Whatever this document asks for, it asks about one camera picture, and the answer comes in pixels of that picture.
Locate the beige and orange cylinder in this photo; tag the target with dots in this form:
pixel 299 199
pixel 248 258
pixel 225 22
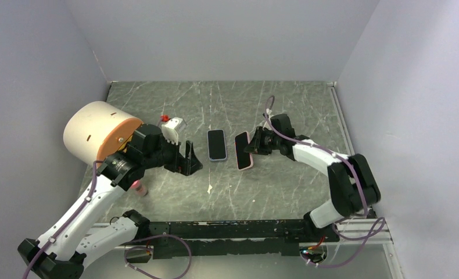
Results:
pixel 98 130

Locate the pink phone case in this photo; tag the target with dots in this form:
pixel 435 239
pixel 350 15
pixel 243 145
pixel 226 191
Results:
pixel 251 163

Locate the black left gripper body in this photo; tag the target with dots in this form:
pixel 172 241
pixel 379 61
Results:
pixel 171 159

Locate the pink capped small bottle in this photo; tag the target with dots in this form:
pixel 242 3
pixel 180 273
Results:
pixel 139 188

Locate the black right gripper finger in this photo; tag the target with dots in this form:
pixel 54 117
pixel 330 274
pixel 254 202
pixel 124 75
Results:
pixel 252 148
pixel 256 140

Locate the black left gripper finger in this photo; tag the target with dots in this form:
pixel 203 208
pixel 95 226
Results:
pixel 189 151
pixel 192 165

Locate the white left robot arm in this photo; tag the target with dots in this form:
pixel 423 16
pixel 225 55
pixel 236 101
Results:
pixel 67 249

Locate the lavender phone case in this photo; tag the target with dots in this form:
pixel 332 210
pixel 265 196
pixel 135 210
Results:
pixel 226 154

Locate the blue smartphone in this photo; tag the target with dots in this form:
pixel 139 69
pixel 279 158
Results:
pixel 217 144

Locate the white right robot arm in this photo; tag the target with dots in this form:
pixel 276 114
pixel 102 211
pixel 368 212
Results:
pixel 352 187

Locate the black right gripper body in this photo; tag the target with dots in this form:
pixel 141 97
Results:
pixel 269 141

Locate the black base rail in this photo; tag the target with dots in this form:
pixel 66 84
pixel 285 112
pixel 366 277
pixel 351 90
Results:
pixel 286 237

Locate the aluminium frame rail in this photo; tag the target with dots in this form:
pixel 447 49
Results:
pixel 358 231

